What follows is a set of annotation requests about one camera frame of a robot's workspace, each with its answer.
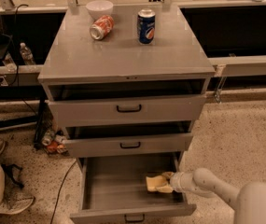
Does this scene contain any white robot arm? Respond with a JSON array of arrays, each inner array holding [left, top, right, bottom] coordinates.
[[147, 168, 266, 224]]

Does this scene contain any pile of cans on floor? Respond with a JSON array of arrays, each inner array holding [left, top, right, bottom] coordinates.
[[41, 129, 67, 154]]

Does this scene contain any grey top drawer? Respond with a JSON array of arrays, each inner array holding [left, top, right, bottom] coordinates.
[[49, 79, 205, 127]]

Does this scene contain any white bowl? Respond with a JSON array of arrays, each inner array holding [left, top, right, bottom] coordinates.
[[86, 0, 114, 20]]

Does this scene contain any grey middle drawer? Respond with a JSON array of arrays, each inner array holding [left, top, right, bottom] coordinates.
[[63, 121, 193, 158]]

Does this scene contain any blue pepsi can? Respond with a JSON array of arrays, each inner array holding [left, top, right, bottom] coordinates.
[[137, 8, 155, 44]]

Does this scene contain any grey sneaker shoe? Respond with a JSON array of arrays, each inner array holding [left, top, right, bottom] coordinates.
[[0, 189, 35, 215]]

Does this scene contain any grey drawer cabinet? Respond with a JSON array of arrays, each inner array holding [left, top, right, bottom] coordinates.
[[37, 4, 216, 173]]

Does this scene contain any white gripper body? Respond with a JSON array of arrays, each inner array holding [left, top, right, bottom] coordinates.
[[170, 172, 185, 192]]

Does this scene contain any grey bottom drawer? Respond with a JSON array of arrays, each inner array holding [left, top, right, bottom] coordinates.
[[70, 153, 196, 224]]

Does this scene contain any grey drawer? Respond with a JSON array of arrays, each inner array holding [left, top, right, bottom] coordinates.
[[49, 79, 205, 127], [70, 153, 196, 224], [63, 121, 193, 158]]

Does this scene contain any clear water bottle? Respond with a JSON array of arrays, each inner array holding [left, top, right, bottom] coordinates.
[[20, 42, 35, 65]]

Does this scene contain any orange soda can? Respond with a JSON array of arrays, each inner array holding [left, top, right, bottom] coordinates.
[[90, 15, 114, 40]]

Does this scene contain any yellow sponge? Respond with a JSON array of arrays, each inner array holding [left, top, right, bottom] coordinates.
[[146, 175, 167, 192]]

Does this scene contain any black floor cable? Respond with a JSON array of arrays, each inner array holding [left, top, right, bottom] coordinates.
[[49, 160, 77, 224]]

